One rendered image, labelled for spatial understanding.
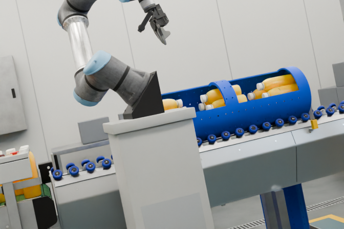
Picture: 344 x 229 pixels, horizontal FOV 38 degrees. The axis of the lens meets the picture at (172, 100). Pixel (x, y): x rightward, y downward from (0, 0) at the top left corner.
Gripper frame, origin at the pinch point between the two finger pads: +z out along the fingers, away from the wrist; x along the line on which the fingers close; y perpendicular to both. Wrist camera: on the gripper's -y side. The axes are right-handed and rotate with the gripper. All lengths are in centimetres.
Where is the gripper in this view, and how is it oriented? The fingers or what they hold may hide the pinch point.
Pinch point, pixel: (163, 43)
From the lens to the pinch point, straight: 264.3
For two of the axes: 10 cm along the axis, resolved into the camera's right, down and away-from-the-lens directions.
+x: -2.3, 1.3, 9.6
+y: 8.6, -4.4, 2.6
